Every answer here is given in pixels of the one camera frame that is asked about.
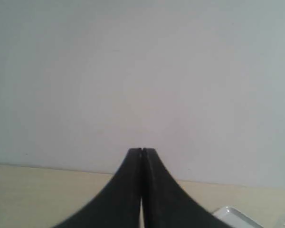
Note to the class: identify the white plastic tray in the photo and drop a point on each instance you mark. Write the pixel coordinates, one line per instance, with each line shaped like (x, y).
(235, 218)

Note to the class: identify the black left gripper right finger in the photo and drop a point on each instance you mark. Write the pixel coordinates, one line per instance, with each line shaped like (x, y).
(165, 204)

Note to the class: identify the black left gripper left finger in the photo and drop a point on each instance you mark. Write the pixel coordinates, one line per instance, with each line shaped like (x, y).
(117, 205)

